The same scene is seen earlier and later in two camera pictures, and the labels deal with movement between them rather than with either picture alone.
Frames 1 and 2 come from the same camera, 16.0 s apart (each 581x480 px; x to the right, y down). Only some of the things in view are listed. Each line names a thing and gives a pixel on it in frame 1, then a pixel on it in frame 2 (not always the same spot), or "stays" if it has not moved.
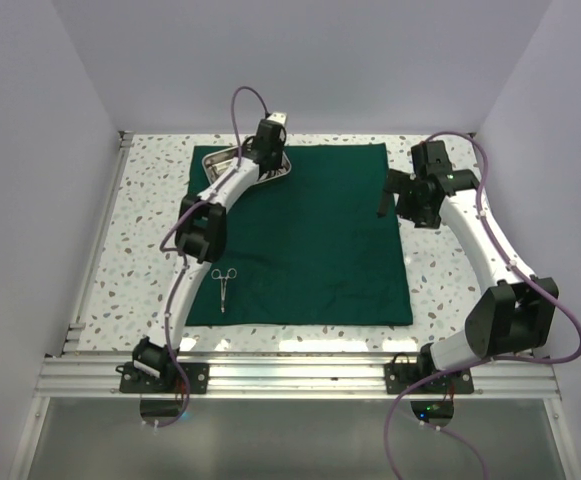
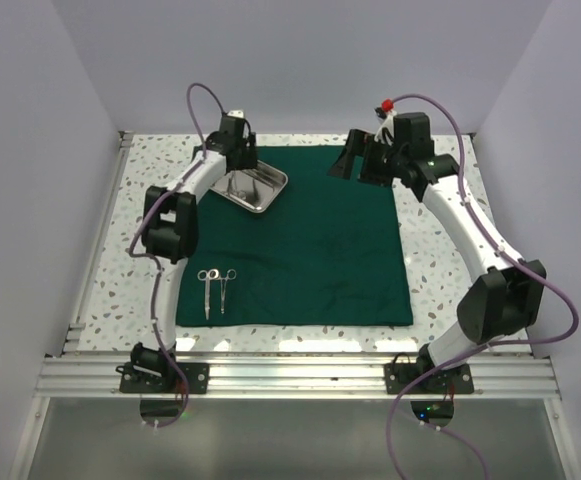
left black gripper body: (276, 154) → (246, 159)
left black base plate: (136, 381) stays
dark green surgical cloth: (308, 247) stays
